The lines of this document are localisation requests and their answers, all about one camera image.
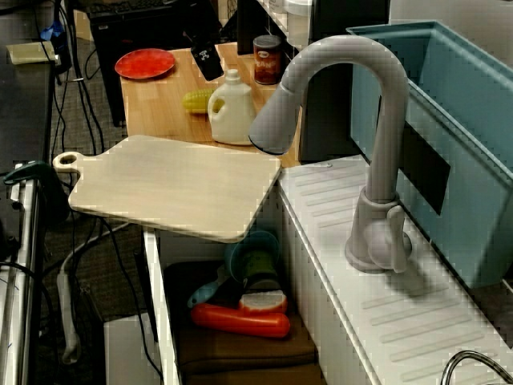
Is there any toy bread slice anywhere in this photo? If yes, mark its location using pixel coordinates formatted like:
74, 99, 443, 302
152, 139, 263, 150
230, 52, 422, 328
239, 291, 289, 315

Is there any yellow toy corn cob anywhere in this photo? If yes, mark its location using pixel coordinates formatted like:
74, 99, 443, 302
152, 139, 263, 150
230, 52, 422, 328
182, 87, 224, 116

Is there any clear jar white lid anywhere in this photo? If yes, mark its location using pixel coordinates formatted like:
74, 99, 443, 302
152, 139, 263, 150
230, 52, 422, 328
282, 0, 313, 47

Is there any metal wire handle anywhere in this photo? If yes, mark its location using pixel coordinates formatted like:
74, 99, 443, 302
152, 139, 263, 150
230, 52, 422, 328
440, 350, 513, 385

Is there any teal plastic bin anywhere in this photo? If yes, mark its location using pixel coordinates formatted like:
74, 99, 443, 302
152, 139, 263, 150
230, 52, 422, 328
344, 20, 513, 290

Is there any grey toy faucet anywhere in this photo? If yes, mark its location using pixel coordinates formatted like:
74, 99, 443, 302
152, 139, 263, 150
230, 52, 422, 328
247, 34, 414, 275

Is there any silver metal frame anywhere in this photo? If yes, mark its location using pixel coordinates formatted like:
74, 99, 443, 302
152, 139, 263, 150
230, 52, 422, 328
0, 162, 41, 385

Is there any teal toy cup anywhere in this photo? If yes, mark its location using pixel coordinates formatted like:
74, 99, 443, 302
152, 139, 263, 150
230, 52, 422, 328
223, 230, 281, 284

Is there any white toy sink unit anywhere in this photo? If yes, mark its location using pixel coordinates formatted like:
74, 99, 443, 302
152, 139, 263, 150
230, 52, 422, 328
143, 154, 513, 385

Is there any black desk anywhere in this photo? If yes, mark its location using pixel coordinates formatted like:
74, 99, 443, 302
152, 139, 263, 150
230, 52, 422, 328
0, 59, 55, 173

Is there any green clamp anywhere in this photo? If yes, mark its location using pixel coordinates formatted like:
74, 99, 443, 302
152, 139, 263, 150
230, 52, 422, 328
2, 160, 70, 228

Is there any green toy cup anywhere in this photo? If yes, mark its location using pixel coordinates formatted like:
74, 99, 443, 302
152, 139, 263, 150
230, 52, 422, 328
241, 250, 281, 284

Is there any yellow notepad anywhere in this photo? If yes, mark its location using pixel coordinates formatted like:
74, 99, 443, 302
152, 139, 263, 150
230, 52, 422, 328
5, 41, 58, 67

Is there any pale wooden cutting board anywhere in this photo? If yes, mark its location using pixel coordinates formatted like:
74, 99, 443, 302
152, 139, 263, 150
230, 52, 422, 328
51, 135, 283, 245

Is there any red plate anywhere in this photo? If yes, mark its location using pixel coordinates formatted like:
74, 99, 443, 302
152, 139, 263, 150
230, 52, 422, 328
114, 47, 176, 80

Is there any black equipment box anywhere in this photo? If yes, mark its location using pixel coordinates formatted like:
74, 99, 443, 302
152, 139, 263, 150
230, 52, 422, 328
88, 7, 193, 128

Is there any red soup can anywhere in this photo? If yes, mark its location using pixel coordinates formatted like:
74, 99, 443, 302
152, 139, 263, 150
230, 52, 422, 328
252, 34, 284, 87

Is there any white toy detergent bottle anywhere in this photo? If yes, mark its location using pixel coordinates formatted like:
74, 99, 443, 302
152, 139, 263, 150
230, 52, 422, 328
207, 68, 257, 146

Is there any white box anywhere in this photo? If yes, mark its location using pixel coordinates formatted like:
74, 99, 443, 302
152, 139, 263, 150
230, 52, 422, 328
103, 312, 162, 385

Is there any orange toy hot dog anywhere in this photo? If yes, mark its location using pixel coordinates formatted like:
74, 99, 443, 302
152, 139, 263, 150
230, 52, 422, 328
190, 303, 292, 340

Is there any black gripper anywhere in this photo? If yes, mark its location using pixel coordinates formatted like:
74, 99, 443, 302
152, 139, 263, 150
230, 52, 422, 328
183, 22, 225, 82

